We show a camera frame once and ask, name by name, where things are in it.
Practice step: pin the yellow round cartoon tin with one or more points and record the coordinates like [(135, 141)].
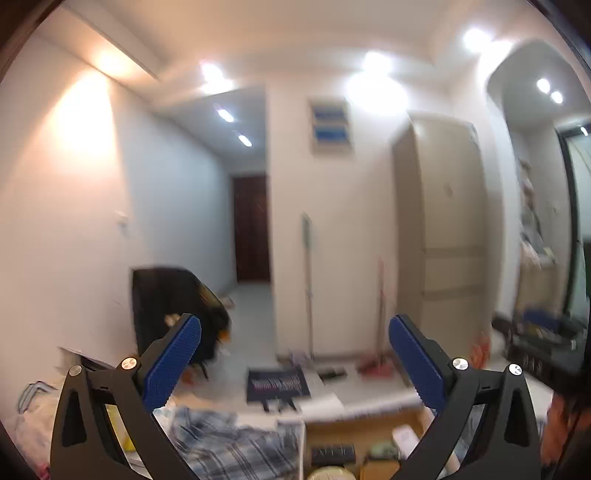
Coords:
[(330, 474)]

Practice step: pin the dark brown door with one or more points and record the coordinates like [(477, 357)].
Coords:
[(251, 228)]

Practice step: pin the beige vanity cabinet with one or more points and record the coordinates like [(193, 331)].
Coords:
[(538, 290)]

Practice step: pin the person's right hand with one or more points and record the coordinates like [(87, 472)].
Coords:
[(559, 427)]

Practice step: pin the black jacket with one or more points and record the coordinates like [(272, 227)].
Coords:
[(161, 300)]

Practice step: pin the blue plaid shirt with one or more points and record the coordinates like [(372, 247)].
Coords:
[(231, 443)]

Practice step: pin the white remote control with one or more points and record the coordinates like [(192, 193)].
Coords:
[(406, 438)]

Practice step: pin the pink broom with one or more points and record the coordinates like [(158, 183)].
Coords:
[(376, 360)]

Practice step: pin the recessed ceiling light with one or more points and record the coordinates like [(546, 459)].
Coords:
[(543, 85), (376, 62), (244, 141), (475, 39), (557, 97), (225, 115), (210, 71)]

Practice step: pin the white paper sheet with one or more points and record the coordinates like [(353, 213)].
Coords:
[(321, 397)]

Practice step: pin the small black box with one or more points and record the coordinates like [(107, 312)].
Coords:
[(332, 454)]

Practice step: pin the cardboard box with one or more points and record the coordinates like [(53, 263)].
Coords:
[(328, 434)]

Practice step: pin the clear plastic bag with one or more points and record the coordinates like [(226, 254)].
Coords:
[(34, 429)]

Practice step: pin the electrical panel box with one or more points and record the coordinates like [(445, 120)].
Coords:
[(328, 127)]

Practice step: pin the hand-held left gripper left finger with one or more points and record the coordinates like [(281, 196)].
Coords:
[(173, 364)]

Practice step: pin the beige refrigerator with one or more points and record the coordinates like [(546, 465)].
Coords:
[(443, 230)]

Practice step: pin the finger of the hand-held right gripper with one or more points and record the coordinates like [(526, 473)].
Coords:
[(540, 318), (512, 328)]

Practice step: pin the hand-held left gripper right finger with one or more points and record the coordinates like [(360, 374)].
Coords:
[(415, 364)]

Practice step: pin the red floor items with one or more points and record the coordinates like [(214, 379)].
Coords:
[(482, 350)]

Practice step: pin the frosted glass patterned door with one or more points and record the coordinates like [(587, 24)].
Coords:
[(579, 221)]

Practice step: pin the white wall switch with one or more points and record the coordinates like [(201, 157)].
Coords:
[(122, 220)]

